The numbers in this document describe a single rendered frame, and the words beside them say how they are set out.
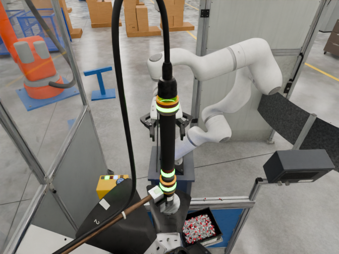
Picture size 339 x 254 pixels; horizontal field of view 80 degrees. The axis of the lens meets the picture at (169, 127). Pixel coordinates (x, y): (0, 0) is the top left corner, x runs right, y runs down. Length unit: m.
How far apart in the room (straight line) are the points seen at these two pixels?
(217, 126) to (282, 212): 1.60
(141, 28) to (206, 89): 5.82
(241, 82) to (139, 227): 0.75
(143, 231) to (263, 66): 0.74
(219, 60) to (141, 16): 7.23
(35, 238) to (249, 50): 0.94
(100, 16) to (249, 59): 8.99
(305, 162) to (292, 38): 1.60
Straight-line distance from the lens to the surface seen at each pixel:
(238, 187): 2.56
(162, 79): 0.36
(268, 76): 0.91
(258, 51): 0.83
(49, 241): 0.85
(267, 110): 2.63
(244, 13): 2.29
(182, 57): 0.70
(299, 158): 1.22
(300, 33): 2.59
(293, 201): 2.70
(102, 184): 1.20
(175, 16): 8.62
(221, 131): 1.14
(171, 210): 0.63
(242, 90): 1.03
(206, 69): 0.75
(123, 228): 0.72
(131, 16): 7.90
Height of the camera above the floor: 2.01
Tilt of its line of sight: 39 degrees down
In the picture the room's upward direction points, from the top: straight up
